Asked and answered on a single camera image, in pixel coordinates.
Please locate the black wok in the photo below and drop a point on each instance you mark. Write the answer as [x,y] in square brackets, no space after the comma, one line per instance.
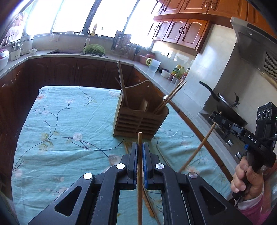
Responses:
[227,110]

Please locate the knife rack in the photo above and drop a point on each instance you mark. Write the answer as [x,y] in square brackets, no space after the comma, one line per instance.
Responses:
[120,40]

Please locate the long wooden chopstick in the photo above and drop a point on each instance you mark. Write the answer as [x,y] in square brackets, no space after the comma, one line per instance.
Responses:
[204,143]

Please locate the dark wooden chopstick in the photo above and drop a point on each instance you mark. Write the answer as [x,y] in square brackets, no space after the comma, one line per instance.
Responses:
[122,83]

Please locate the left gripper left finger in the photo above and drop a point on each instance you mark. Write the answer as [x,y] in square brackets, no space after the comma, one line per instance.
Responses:
[93,199]

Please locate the teal floral tablecloth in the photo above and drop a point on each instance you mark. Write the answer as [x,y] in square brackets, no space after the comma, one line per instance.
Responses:
[69,132]

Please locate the clear measuring jug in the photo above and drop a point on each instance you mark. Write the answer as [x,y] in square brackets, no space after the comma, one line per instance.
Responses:
[152,65]

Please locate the cooking oil bottles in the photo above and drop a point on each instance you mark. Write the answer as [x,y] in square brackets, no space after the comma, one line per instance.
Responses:
[180,72]

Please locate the gas stove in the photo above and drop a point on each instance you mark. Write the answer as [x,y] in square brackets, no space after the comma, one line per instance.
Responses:
[234,145]

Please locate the white slow cooker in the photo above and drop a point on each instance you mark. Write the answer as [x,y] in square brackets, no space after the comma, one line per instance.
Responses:
[26,41]

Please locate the upper wooden cabinets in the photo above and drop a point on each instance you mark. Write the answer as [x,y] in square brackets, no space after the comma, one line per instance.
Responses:
[187,23]

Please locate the white pink rice cooker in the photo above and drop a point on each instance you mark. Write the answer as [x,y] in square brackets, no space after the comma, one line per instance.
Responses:
[4,56]

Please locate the brown wooden utensil holder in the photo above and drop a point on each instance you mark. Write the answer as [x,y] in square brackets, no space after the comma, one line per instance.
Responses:
[128,122]

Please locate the grey range hood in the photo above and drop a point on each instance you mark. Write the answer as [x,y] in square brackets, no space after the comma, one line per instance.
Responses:
[256,47]

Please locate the green colander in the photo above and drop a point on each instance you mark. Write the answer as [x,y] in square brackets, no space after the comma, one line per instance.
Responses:
[94,49]

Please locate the chrome sink faucet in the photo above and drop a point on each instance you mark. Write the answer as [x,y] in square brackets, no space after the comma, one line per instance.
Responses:
[86,33]

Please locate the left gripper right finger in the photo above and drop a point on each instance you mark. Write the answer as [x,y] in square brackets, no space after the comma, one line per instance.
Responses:
[187,198]

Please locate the person's right hand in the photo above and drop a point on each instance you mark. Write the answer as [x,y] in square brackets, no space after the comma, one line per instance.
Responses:
[244,170]

